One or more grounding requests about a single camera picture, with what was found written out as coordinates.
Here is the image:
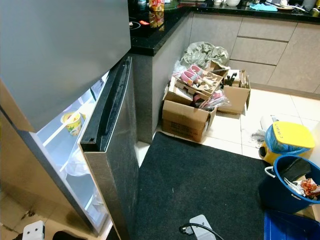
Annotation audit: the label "yellow orange snack packet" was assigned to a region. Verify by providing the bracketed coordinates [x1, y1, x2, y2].
[148, 0, 165, 28]

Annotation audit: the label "white crumpled plastic bag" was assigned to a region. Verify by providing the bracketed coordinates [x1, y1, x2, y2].
[249, 114, 282, 147]

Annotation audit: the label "blue plastic crate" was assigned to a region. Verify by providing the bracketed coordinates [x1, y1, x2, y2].
[263, 210, 320, 240]

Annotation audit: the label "black floor mat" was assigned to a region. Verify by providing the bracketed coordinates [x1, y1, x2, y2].
[131, 131, 283, 240]

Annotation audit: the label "flat cardboard tray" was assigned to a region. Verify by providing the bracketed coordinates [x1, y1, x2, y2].
[169, 61, 226, 102]

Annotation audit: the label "silver fridge body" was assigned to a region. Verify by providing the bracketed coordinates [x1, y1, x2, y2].
[0, 95, 111, 236]

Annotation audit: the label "black rubbish bag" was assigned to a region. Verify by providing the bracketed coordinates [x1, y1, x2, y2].
[277, 158, 313, 182]

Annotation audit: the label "fridge lower door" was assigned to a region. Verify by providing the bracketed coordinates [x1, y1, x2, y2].
[79, 56, 141, 240]

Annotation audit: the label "small brown cardboard box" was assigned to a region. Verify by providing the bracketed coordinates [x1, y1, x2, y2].
[216, 68, 252, 115]

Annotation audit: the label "clear plastic bag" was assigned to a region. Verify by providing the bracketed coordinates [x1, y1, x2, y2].
[66, 147, 97, 177]

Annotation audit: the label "black spray bottle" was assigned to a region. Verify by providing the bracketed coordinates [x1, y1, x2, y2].
[224, 70, 244, 89]

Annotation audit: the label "teal cloth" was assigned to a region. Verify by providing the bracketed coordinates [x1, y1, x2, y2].
[249, 2, 279, 13]

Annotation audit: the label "colourful crumpled wrappers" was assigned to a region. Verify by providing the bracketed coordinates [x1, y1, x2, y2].
[282, 177, 320, 202]

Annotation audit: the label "grey kitchen cabinet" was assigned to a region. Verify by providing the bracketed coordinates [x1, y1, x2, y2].
[139, 12, 320, 145]

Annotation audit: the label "large brown cardboard box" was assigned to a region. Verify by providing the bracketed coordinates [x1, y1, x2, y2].
[161, 87, 219, 144]

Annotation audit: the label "blue plastic bucket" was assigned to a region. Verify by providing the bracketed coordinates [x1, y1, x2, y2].
[260, 154, 320, 216]

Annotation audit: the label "yellow lidded bin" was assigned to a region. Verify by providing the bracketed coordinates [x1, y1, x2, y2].
[259, 120, 317, 166]

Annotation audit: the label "grey green crumpled cloth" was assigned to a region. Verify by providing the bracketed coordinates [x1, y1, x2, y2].
[180, 41, 230, 69]

